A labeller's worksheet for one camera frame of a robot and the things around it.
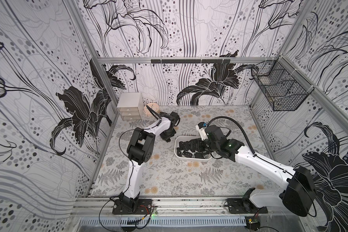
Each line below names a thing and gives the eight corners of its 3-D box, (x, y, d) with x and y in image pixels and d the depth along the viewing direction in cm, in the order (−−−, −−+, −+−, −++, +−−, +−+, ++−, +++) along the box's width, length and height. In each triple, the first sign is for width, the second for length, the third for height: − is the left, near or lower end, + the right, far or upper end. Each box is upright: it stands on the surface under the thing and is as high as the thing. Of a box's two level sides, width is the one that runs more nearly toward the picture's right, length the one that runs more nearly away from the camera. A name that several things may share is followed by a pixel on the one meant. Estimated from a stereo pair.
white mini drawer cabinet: (120, 120, 112) (114, 108, 101) (126, 104, 123) (121, 92, 113) (142, 120, 112) (138, 108, 101) (146, 104, 123) (142, 92, 113)
